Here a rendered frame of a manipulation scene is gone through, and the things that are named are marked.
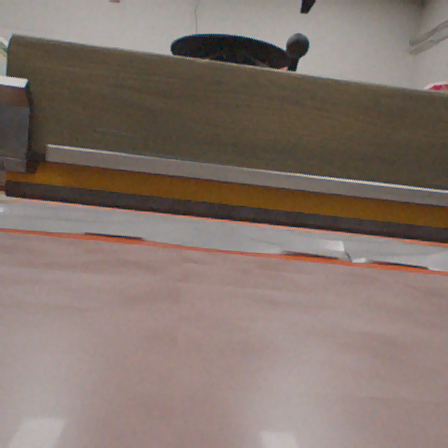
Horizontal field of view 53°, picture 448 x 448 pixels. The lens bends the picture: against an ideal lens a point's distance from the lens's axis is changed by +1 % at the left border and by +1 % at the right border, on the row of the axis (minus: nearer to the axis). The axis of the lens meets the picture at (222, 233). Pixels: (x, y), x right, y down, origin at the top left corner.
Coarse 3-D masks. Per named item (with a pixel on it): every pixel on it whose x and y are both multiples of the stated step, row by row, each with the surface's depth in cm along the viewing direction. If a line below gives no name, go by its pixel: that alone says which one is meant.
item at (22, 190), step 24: (24, 192) 29; (48, 192) 29; (72, 192) 29; (96, 192) 29; (192, 216) 30; (216, 216) 30; (240, 216) 30; (264, 216) 30; (288, 216) 30; (312, 216) 30; (336, 216) 31; (432, 240) 32
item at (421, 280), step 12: (288, 228) 36; (300, 228) 38; (396, 240) 36; (408, 240) 38; (360, 264) 20; (372, 264) 20; (384, 264) 20; (384, 276) 17; (396, 276) 17; (408, 276) 17; (420, 276) 18; (432, 276) 18; (444, 276) 19; (420, 288) 15; (432, 288) 15; (444, 288) 16; (444, 300) 13
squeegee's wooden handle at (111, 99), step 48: (48, 48) 27; (96, 48) 27; (48, 96) 27; (96, 96) 28; (144, 96) 28; (192, 96) 28; (240, 96) 28; (288, 96) 29; (336, 96) 29; (384, 96) 29; (432, 96) 29; (48, 144) 28; (96, 144) 28; (144, 144) 28; (192, 144) 28; (240, 144) 29; (288, 144) 29; (336, 144) 29; (384, 144) 29; (432, 144) 30
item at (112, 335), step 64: (0, 256) 13; (64, 256) 14; (128, 256) 15; (192, 256) 16; (256, 256) 18; (0, 320) 7; (64, 320) 8; (128, 320) 8; (192, 320) 9; (256, 320) 9; (320, 320) 10; (384, 320) 10; (0, 384) 5; (64, 384) 5; (128, 384) 6; (192, 384) 6; (256, 384) 6; (320, 384) 6; (384, 384) 7
